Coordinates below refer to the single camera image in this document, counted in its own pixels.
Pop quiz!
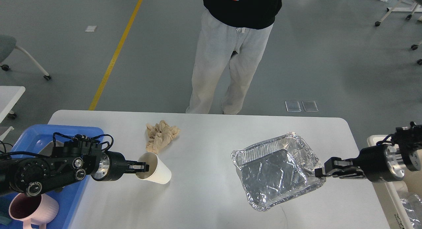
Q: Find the white paper cup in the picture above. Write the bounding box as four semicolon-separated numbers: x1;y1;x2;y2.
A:
136;152;172;184

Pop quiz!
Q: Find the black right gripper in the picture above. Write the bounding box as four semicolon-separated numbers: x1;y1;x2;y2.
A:
315;144;405;183

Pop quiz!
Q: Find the right clear floor plate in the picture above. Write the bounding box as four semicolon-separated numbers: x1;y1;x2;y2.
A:
302;101;318;112

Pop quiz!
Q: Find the small stainless steel tray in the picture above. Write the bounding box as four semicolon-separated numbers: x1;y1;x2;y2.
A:
45;140;64;150

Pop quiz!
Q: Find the grey office chair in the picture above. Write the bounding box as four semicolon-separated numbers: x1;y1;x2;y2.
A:
0;35;52;81

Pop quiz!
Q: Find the white side table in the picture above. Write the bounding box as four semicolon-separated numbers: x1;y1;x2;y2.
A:
0;85;26;122

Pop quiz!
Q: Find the left clear floor plate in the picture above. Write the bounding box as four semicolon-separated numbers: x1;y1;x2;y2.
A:
285;101;302;112

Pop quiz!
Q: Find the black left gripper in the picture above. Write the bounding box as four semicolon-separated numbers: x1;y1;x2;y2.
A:
91;151;149;181

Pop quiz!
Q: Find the person in black top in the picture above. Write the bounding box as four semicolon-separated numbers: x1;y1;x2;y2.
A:
186;0;282;115

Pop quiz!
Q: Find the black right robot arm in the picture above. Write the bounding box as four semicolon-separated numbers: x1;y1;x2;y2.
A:
315;122;422;183

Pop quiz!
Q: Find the white wheeled furniture frame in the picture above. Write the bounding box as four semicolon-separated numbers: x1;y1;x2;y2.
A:
374;0;422;27

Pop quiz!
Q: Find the teal sponge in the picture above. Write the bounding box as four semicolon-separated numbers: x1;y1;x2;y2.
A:
0;208;12;225

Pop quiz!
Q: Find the pink mug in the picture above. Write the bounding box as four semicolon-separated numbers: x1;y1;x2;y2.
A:
9;193;59;229

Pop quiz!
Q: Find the aluminium foil container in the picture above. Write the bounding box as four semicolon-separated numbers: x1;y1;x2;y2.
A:
231;132;326;212

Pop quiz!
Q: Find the beige plastic bin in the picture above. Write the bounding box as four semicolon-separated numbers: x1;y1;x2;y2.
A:
367;134;422;229

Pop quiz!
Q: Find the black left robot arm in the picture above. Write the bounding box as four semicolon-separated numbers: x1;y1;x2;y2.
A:
0;132;149;197

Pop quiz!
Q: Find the clear floor plate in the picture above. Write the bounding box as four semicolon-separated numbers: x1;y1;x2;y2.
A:
302;101;318;112
285;101;302;112

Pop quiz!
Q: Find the blue plastic tray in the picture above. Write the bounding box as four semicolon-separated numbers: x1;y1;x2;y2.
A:
12;124;104;229

